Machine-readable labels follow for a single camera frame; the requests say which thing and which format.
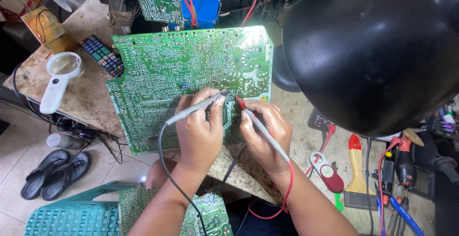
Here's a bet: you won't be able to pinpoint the yellow copper circuit board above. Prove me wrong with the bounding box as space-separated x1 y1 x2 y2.
20 5 78 55

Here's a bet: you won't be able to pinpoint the dark blue shorts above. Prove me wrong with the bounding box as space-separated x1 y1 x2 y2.
227 196 300 236

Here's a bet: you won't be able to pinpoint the blue box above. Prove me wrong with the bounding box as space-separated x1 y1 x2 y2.
168 0 222 31

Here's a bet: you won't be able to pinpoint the red probe lead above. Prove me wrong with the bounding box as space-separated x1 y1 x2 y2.
248 159 295 220

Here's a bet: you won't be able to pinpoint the thin red cable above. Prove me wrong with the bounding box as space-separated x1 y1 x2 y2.
376 139 401 236

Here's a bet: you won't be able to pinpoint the blue handled pliers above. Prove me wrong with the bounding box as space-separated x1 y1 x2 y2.
374 182 426 236

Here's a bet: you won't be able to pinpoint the black tool with yellow knob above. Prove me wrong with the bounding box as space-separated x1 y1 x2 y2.
381 151 396 196

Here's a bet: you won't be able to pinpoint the black power tool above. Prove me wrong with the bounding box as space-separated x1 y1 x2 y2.
412 131 459 184

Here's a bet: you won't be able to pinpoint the person's right hand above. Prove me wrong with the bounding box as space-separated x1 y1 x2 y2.
239 99 293 175

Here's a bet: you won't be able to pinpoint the bundle of black cables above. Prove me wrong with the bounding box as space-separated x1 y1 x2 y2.
12 63 123 165

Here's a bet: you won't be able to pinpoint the red and white tester tool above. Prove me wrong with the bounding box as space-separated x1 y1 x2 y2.
309 152 345 193

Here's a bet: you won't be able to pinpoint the teal plastic stool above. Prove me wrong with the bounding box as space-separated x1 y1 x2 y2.
24 181 145 236

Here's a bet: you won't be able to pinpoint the black sandal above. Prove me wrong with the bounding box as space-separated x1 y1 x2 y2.
40 151 91 202
20 149 71 201

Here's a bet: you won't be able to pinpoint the white plastic bottle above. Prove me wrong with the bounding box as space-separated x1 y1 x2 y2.
46 133 87 150

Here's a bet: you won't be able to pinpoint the white magnifying glass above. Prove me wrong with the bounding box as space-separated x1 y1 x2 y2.
39 51 85 115

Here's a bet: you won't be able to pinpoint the cluster of pens and markers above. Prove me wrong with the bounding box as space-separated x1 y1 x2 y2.
426 104 459 137

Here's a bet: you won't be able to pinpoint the grey probe with black tip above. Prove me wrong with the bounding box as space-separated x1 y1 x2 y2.
165 89 230 126

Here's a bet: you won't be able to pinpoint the long red wire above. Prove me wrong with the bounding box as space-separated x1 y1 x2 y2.
241 0 260 26

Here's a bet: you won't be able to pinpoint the yellow paintbrush with red end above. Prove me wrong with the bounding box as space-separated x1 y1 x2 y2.
343 134 378 210

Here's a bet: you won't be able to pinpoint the person's leg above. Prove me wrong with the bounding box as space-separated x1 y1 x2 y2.
145 157 178 191

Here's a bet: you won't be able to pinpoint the grey probe with red tip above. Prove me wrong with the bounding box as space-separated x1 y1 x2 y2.
235 95 290 162

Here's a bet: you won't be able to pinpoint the wooden tool handle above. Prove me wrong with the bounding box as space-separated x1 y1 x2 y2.
401 128 425 147

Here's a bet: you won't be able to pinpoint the thin black cable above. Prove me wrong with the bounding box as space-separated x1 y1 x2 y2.
365 137 374 235

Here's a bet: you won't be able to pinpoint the green circuit board with cutouts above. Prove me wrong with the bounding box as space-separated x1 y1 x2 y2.
118 185 234 236

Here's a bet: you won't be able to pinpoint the black multimeter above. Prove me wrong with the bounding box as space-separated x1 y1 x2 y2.
307 108 336 133

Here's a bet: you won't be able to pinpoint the red and black tool handle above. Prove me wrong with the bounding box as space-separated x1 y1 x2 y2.
394 137 417 187

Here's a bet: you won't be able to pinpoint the black probe lead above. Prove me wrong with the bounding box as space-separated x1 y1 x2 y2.
158 122 208 236

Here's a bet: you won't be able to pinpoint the person's left hand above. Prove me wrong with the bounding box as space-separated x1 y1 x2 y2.
175 87 226 174

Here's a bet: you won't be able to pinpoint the bundle of red wires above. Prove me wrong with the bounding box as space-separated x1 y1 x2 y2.
179 0 201 29

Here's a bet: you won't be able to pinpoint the black lamp shade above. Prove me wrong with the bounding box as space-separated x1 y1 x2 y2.
281 0 459 138

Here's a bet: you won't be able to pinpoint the black remote with coloured buttons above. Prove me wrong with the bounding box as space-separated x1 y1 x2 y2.
79 34 126 78

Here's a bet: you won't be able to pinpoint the large green circuit board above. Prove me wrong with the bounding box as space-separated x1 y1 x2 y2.
106 26 274 156

